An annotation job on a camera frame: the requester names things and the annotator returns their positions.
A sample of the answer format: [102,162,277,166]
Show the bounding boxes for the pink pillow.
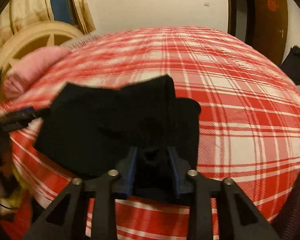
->
[2,47,72,99]

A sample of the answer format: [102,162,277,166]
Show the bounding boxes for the black pants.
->
[34,74,202,203]

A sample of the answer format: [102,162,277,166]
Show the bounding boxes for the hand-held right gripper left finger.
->
[22,146,138,240]

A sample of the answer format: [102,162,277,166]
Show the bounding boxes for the dark door frame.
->
[226,0,256,48]

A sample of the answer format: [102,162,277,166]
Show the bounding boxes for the black bag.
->
[281,45,300,88]

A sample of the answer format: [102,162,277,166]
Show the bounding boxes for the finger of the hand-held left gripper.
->
[0,106,45,121]
[1,120,32,132]

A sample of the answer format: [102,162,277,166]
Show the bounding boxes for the narrow beige curtain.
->
[69,0,96,34]

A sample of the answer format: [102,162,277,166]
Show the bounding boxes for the red plaid blanket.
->
[0,26,300,240]

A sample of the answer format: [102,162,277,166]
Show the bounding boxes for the wide beige curtain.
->
[0,0,55,50]

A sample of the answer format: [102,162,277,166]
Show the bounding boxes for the window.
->
[49,0,79,28]

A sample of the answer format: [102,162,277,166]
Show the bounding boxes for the beige wooden headboard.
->
[0,21,85,80]

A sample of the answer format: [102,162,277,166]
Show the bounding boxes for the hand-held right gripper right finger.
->
[167,146,282,240]

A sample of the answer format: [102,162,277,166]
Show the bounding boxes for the red door decoration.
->
[266,0,278,12]

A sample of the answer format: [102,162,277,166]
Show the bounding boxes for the brown wooden door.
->
[255,0,289,67]

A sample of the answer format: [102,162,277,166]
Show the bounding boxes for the dark maroon cloth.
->
[271,152,300,240]

